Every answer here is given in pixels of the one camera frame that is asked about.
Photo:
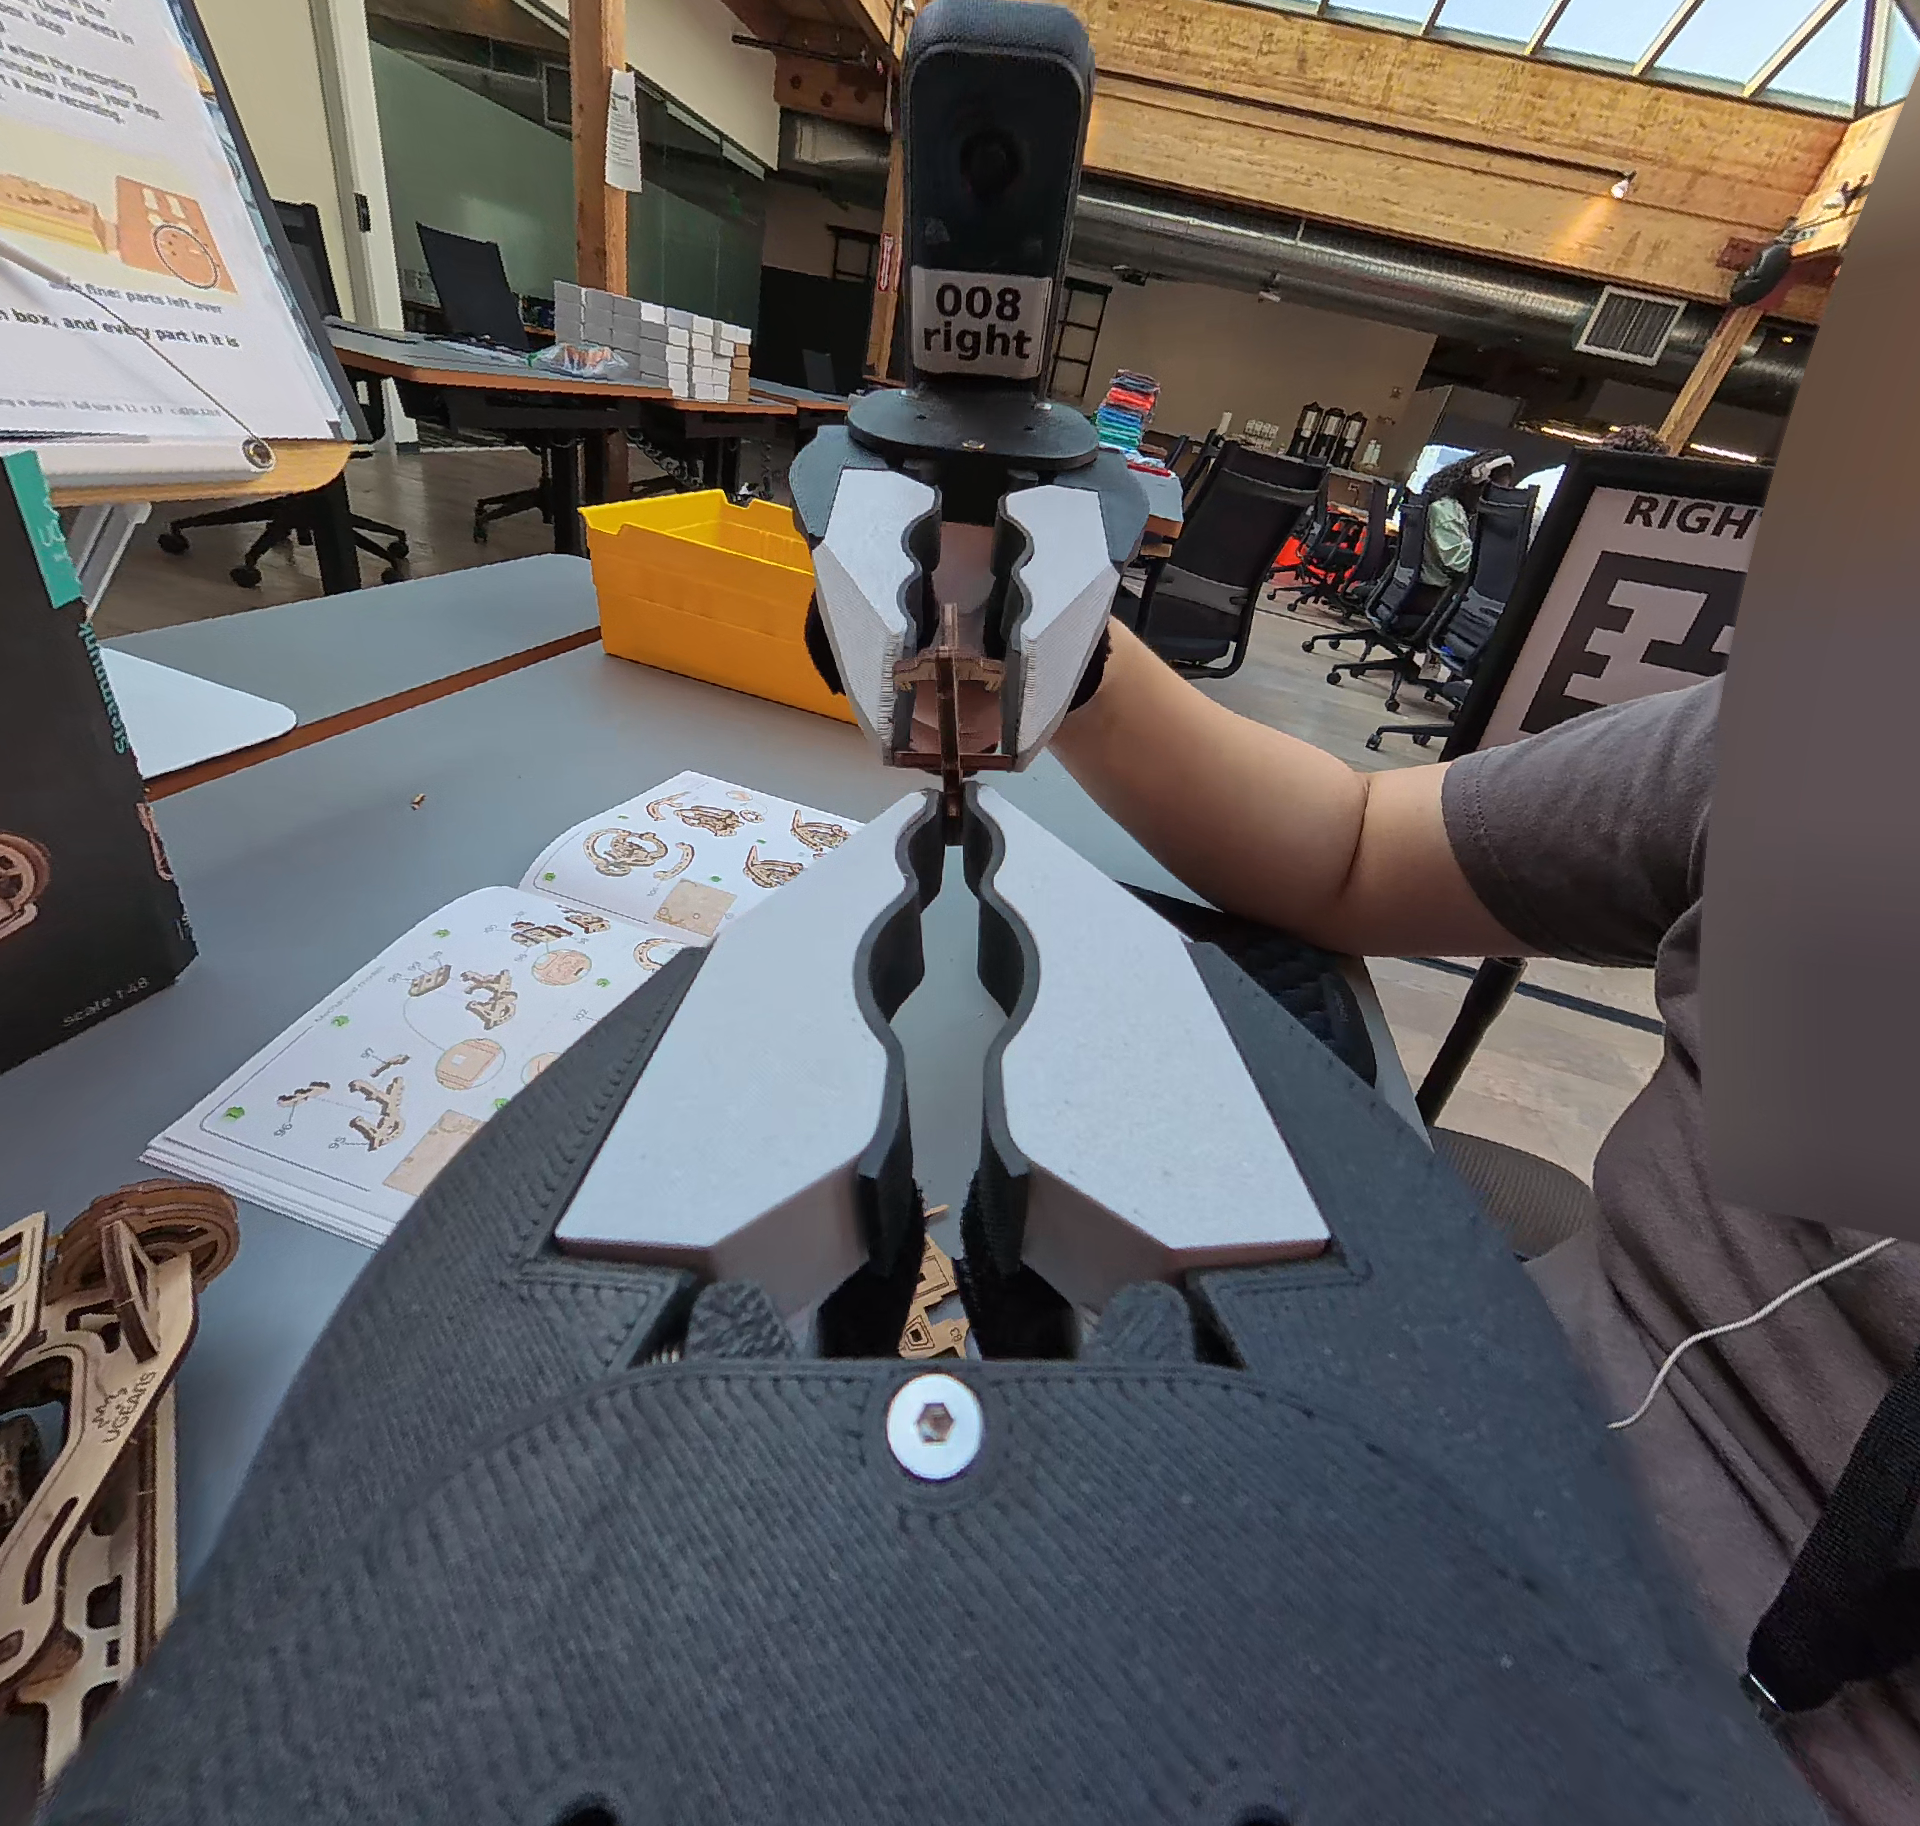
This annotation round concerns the wooden cross-shaped part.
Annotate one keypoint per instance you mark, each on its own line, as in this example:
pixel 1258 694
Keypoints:
pixel 908 673

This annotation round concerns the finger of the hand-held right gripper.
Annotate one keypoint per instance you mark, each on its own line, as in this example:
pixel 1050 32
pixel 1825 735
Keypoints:
pixel 862 581
pixel 1067 581

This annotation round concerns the black mesh wrist rest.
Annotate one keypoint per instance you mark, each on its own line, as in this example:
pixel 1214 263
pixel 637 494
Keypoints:
pixel 1320 1001

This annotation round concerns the person's grey shirt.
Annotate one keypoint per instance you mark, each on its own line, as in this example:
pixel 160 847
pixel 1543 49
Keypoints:
pixel 1590 836

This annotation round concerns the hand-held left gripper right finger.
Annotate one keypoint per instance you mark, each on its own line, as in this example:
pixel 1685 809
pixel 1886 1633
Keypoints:
pixel 1140 1092

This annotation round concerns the assembled wooden model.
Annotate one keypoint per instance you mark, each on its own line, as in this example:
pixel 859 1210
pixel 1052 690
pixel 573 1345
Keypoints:
pixel 91 1346

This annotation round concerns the row of black office chairs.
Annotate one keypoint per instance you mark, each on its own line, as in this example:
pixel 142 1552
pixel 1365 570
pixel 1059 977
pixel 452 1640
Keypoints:
pixel 1215 552

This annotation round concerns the white paper notice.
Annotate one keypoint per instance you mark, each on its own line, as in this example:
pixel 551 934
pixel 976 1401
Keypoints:
pixel 622 132

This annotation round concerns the wooden pillar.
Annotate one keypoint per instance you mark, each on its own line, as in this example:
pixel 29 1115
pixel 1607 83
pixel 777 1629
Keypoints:
pixel 596 26

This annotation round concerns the framed black-white marker sign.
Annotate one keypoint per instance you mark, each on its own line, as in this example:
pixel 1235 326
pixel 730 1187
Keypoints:
pixel 1606 626

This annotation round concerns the person's right hand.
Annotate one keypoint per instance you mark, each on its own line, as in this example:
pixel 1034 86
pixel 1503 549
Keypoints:
pixel 1126 702

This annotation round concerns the black mesh office chair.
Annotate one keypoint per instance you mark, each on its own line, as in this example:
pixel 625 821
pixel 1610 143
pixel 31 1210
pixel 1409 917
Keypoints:
pixel 1477 1016

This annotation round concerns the white vent grille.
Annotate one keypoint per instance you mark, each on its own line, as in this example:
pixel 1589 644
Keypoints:
pixel 1631 324

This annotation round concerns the stack of colourful cloths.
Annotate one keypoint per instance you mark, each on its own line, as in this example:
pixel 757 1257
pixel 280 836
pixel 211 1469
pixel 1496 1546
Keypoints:
pixel 1130 415

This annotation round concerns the loose wooden cut-out piece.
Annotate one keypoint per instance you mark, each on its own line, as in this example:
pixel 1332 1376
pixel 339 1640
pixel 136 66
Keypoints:
pixel 931 1307

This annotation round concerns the stack of white boxes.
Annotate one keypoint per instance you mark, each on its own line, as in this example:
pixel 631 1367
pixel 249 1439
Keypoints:
pixel 652 342

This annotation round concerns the yellow plastic bin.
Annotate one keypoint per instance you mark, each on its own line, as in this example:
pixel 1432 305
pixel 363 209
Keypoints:
pixel 705 626

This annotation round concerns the printed instruction sheet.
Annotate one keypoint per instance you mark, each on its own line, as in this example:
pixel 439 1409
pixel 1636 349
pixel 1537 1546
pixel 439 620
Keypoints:
pixel 136 207

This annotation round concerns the black model kit box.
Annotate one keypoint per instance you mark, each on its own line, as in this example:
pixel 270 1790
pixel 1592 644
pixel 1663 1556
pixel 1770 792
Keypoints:
pixel 76 836

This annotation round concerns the long office desk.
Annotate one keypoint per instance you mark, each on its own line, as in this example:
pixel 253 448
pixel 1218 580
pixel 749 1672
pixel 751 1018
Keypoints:
pixel 496 362

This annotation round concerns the grey ventilation duct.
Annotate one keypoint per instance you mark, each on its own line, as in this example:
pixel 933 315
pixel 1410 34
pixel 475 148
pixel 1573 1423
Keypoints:
pixel 1351 267

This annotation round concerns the open assembly instruction booklet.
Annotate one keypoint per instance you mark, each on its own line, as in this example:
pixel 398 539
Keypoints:
pixel 376 1046

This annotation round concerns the clear plastic bag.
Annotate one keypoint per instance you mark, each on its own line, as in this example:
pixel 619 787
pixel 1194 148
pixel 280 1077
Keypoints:
pixel 575 359

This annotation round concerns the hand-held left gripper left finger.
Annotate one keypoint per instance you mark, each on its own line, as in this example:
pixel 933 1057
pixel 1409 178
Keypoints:
pixel 751 1077

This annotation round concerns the white document stand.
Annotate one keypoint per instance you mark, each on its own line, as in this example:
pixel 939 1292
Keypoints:
pixel 196 716

